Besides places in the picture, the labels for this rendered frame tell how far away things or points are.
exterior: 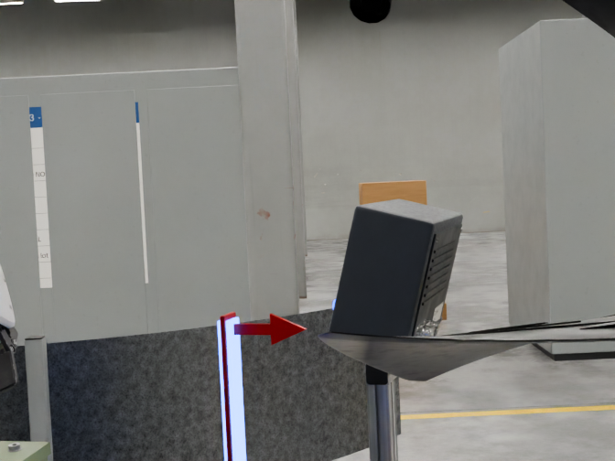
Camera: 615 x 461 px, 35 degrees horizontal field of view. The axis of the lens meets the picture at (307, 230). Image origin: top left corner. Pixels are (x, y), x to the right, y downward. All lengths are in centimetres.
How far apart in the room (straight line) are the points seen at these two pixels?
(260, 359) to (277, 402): 13
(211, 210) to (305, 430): 412
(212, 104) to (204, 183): 52
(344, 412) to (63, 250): 431
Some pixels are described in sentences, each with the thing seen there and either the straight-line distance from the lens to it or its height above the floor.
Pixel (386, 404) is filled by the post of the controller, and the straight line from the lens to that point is 129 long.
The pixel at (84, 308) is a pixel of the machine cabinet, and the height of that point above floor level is 50.
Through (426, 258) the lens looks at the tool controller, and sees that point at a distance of 130.
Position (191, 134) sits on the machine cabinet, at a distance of 661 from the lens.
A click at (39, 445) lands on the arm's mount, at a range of 104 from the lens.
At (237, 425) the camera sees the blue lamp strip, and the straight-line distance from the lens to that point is 78.
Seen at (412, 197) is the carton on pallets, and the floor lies 109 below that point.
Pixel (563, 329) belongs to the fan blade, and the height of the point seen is 118.
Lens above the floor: 129
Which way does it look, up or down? 3 degrees down
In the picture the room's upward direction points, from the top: 3 degrees counter-clockwise
